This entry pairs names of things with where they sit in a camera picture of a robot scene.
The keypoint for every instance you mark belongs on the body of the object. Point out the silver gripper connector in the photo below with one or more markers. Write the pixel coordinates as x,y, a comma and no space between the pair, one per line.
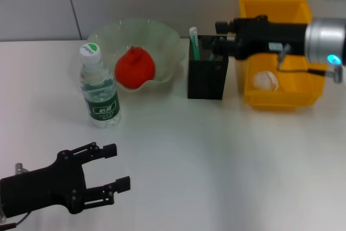
19,168
284,52

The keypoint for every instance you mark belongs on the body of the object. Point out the clear green-label water bottle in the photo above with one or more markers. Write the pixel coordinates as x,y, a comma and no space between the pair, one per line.
101,101

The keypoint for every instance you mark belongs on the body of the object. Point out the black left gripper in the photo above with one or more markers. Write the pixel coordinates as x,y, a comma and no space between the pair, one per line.
43,187

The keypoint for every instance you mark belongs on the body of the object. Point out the translucent green fruit bowl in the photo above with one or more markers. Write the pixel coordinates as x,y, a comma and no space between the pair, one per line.
159,44

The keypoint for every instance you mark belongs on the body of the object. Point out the black mesh pen holder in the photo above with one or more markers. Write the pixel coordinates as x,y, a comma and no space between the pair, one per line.
206,79

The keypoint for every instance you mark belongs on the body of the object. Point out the white paper ball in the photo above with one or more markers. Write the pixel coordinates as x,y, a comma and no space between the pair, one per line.
265,80

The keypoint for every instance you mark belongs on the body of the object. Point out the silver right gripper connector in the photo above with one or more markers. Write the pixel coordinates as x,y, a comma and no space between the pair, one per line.
284,52

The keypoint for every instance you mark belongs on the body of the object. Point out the mint green pen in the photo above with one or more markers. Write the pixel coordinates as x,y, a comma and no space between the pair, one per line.
194,44

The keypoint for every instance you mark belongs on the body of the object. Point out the yellow plastic bin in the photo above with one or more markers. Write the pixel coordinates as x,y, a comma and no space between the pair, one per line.
286,98

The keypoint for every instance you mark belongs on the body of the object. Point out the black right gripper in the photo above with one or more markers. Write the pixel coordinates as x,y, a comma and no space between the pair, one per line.
265,37

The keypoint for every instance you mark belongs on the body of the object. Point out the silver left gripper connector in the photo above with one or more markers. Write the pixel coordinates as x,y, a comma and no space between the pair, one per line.
19,168

